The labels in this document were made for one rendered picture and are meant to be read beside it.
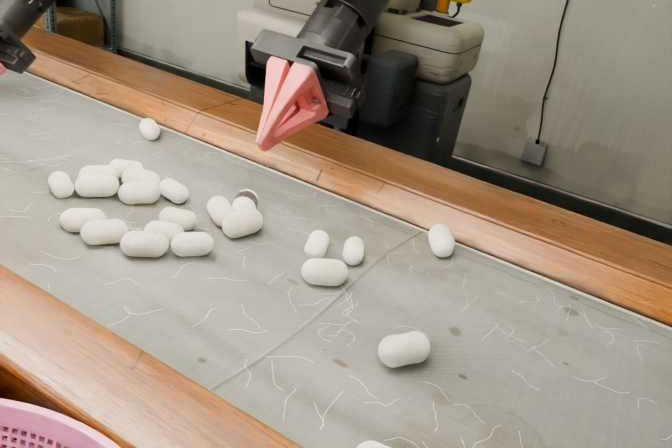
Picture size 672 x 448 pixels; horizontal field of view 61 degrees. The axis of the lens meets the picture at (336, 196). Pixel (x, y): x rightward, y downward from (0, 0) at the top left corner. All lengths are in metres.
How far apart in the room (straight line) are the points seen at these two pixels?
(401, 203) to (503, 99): 1.95
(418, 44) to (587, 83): 1.22
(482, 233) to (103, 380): 0.36
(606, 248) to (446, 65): 0.82
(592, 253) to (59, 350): 0.44
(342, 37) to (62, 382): 0.36
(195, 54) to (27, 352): 2.91
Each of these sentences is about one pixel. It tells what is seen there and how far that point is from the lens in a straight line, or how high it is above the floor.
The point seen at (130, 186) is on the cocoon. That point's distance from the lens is 0.54.
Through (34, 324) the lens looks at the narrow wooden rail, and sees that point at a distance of 0.38.
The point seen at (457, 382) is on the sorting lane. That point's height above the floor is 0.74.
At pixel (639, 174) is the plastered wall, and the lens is 2.52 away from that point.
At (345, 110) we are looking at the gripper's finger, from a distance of 0.54.
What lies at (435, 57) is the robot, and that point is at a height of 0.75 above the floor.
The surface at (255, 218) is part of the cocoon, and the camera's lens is 0.50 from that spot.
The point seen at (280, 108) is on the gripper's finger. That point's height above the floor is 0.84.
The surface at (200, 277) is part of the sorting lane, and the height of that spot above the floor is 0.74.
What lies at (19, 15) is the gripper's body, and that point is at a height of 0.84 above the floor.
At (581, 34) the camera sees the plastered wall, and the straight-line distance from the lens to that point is 2.43.
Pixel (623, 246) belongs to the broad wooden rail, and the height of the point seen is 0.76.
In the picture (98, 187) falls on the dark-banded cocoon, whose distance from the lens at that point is 0.55.
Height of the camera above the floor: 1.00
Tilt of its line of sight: 26 degrees down
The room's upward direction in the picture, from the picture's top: 10 degrees clockwise
